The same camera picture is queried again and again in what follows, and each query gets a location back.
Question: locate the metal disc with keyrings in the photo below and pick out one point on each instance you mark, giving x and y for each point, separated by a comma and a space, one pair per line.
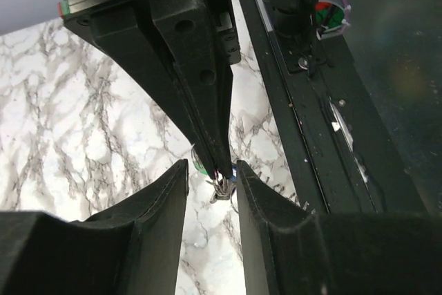
223, 188

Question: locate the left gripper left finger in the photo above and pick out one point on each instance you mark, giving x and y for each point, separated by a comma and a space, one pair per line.
132, 247

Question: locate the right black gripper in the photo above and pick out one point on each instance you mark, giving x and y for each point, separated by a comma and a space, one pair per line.
173, 51

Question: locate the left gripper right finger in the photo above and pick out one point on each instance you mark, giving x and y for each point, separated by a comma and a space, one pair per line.
287, 250

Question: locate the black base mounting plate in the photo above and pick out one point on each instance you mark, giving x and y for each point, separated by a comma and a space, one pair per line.
340, 155

